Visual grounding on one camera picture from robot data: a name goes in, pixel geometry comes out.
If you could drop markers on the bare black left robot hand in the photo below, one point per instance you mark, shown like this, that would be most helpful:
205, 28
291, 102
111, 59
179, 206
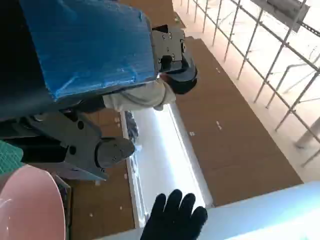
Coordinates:
82, 45

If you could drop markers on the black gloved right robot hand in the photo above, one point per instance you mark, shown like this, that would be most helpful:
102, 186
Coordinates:
172, 220

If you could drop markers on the pink bowl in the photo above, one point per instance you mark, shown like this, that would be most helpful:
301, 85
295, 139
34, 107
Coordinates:
30, 207

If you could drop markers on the white board panel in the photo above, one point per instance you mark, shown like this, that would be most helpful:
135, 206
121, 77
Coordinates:
262, 215

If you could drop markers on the green cutting mat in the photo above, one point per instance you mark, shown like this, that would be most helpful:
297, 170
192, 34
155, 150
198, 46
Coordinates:
8, 155

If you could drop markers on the grey metal plate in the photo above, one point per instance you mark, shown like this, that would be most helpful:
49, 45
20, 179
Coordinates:
287, 10

